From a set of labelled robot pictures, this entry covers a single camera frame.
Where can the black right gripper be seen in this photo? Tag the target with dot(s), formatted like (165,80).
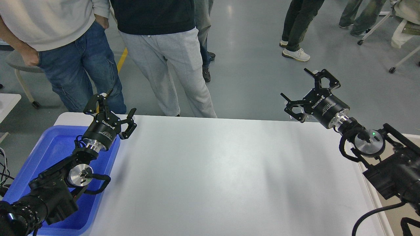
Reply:
(326,107)

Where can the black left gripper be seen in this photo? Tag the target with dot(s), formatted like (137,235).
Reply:
(106,125)

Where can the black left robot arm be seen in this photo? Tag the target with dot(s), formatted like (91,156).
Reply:
(55,191)

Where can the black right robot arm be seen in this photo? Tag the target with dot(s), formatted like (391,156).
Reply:
(392,161)

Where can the blue plastic bin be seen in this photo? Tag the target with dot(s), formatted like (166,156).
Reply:
(55,144)

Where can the person in white sneakers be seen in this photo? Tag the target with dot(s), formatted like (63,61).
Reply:
(298,18)

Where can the person in olive trousers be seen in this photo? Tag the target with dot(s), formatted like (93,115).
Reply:
(367,18)

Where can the person in blue jeans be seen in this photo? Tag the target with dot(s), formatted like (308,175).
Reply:
(67,40)

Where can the person in grey sweatpants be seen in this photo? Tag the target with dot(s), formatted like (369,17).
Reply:
(158,32)

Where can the white side table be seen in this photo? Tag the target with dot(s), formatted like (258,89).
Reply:
(7,102)

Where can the white chair behind people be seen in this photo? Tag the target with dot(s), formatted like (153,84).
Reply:
(15,60)

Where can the white rolling chair right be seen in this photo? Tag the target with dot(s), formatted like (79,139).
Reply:
(407,13)

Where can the beige plastic bin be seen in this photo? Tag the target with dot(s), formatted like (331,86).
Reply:
(389,221)

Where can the person in dark jeans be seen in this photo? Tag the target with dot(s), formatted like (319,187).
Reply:
(203,23)

